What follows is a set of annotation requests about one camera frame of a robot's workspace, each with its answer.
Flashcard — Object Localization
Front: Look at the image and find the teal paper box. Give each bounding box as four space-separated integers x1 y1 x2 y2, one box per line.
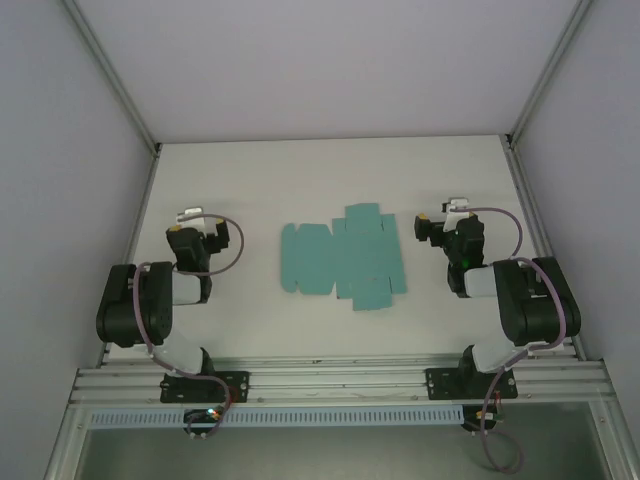
279 202 409 313

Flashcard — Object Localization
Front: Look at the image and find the left black connector board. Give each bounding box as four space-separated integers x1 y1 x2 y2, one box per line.
183 407 226 436

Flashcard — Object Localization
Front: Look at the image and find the black connector board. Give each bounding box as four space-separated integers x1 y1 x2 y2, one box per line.
183 407 226 436
462 404 506 432

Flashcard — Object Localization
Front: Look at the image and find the right black connector board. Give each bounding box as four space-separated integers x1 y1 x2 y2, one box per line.
462 404 506 432

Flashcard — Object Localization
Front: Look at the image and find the grey metal sheet panel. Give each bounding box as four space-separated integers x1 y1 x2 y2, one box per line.
74 402 601 480

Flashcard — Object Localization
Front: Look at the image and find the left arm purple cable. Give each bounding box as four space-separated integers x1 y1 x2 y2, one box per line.
130 212 246 441

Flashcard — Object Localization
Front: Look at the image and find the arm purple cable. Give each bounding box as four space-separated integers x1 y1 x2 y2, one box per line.
464 204 571 474
130 212 246 441

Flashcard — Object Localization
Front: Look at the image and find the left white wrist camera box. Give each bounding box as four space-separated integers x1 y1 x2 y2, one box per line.
174 206 207 227

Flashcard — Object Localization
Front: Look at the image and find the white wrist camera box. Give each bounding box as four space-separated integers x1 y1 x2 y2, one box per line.
174 206 207 227
440 197 474 217

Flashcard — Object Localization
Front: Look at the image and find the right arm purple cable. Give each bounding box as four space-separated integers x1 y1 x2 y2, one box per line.
464 204 571 474

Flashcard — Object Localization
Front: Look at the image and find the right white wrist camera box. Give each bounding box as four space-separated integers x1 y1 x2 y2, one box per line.
440 197 474 217

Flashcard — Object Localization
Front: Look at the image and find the aluminium table side rail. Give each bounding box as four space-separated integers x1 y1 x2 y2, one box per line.
502 134 586 361
97 144 164 369

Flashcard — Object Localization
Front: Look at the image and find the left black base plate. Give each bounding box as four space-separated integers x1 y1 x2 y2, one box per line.
159 370 251 405

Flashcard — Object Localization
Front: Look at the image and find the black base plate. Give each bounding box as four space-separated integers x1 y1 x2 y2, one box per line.
424 367 518 401
159 370 251 405

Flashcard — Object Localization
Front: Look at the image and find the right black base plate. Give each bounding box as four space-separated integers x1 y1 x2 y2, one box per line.
424 367 518 401

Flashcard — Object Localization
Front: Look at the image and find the aluminium frame post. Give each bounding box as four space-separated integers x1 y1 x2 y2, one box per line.
62 0 164 154
504 0 599 149

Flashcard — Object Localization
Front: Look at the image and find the aluminium mounting rail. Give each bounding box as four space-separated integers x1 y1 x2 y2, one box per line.
69 352 616 406

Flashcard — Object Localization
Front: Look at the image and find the light blue slotted cable duct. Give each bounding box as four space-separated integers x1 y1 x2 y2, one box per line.
88 405 466 430

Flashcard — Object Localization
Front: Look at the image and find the aluminium lower frame profile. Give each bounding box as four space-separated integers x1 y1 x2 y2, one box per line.
589 399 640 480
44 404 94 480

